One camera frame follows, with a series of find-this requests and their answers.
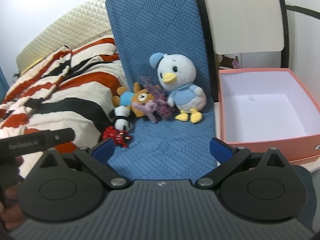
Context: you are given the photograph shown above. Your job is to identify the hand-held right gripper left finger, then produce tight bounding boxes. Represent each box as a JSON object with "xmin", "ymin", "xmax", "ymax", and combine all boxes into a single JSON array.
[{"xmin": 37, "ymin": 138, "xmax": 130, "ymax": 189}]

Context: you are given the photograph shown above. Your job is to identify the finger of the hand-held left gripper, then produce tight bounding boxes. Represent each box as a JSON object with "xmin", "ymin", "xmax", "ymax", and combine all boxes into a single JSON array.
[{"xmin": 44, "ymin": 127, "xmax": 76, "ymax": 148}]

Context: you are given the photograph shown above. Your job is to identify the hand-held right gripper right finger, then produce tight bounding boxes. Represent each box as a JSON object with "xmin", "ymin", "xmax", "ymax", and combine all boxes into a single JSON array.
[{"xmin": 195, "ymin": 137, "xmax": 288, "ymax": 189}]

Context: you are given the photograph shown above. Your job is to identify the red shiny toy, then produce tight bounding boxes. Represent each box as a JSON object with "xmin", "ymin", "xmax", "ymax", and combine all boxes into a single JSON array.
[{"xmin": 102, "ymin": 126, "xmax": 132, "ymax": 147}]

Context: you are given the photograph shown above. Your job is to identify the black and white panda plush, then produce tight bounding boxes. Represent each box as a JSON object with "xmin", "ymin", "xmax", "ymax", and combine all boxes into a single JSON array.
[{"xmin": 109, "ymin": 106, "xmax": 133, "ymax": 132}]

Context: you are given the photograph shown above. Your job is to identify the pink cardboard box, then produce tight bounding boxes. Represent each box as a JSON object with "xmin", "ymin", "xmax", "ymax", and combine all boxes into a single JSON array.
[{"xmin": 218, "ymin": 67, "xmax": 320, "ymax": 162}]

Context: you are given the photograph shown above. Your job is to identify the brown bear plush toy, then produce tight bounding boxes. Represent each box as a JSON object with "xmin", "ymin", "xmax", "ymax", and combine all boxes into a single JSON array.
[{"xmin": 112, "ymin": 82, "xmax": 162, "ymax": 118}]

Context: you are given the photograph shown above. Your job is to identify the purple fuzzy plush toy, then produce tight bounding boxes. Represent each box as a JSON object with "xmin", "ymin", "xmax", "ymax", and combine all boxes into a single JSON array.
[{"xmin": 132, "ymin": 76, "xmax": 175, "ymax": 124}]

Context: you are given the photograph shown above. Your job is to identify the white duck plush toy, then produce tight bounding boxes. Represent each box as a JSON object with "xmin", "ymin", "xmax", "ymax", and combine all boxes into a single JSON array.
[{"xmin": 149, "ymin": 52, "xmax": 207, "ymax": 123}]

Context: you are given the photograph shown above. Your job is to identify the person's left hand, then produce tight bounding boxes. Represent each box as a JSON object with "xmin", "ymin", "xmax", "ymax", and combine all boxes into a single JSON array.
[{"xmin": 0, "ymin": 156, "xmax": 25, "ymax": 224}]

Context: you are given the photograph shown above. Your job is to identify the striped fleece blanket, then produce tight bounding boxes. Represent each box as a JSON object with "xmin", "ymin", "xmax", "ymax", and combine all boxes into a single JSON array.
[{"xmin": 0, "ymin": 37, "xmax": 129, "ymax": 178}]

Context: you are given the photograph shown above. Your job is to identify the blue textured cushion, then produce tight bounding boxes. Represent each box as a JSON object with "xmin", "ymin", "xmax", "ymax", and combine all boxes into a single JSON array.
[{"xmin": 105, "ymin": 0, "xmax": 218, "ymax": 180}]

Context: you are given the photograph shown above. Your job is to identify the white plastic chair back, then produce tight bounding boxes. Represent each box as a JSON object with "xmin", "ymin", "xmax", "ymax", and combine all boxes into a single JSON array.
[{"xmin": 200, "ymin": 0, "xmax": 285, "ymax": 55}]

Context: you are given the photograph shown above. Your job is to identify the black curved tube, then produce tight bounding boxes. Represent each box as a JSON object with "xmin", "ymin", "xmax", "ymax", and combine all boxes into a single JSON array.
[{"xmin": 274, "ymin": 0, "xmax": 320, "ymax": 68}]

